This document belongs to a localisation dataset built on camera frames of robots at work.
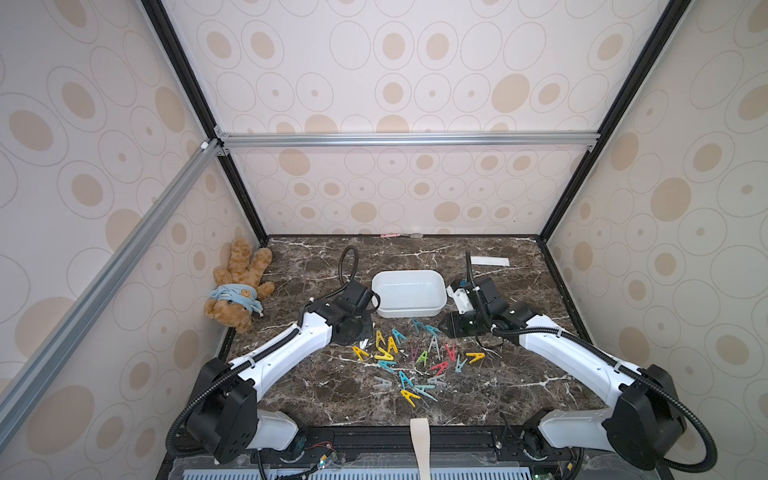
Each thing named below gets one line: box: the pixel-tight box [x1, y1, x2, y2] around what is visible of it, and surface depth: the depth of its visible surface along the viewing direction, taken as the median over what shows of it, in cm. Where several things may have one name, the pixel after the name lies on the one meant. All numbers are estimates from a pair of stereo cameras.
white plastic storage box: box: [371, 270, 448, 318], surface depth 103 cm
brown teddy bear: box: [204, 237, 275, 333], surface depth 96 cm
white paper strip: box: [470, 256, 510, 266], surface depth 115 cm
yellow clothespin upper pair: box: [376, 330, 399, 354], surface depth 92 cm
